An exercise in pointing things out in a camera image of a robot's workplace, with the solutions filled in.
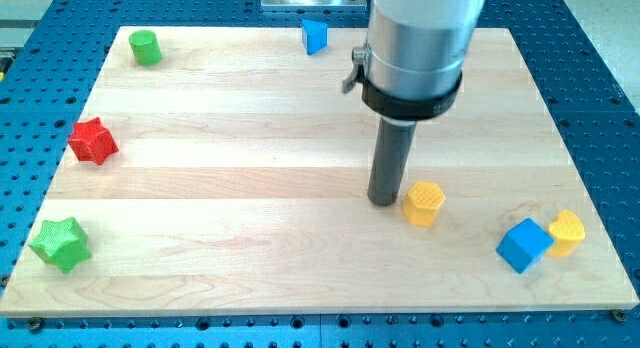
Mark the yellow hexagon block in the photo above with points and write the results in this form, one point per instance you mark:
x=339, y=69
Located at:
x=422, y=203

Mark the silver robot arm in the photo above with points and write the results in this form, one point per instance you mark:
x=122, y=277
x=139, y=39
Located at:
x=416, y=48

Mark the blue cube block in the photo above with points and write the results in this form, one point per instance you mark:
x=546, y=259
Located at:
x=524, y=245

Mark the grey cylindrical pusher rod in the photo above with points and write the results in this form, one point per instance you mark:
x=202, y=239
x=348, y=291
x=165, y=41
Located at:
x=393, y=143

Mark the light wooden board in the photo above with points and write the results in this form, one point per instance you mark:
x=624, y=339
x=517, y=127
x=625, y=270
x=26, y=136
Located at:
x=240, y=187

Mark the blue triangle block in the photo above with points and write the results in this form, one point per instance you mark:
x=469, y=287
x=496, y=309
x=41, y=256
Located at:
x=314, y=36

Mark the green cylinder block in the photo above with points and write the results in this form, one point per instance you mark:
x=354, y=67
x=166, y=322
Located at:
x=145, y=47

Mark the red star block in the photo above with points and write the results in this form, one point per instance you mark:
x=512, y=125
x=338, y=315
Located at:
x=92, y=141

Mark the yellow heart block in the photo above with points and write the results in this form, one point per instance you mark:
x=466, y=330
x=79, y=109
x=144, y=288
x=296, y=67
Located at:
x=568, y=232

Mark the green star block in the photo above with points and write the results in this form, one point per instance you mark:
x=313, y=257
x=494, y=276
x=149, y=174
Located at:
x=62, y=244

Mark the blue perforated table plate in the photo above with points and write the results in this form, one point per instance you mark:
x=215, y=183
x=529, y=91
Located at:
x=54, y=72

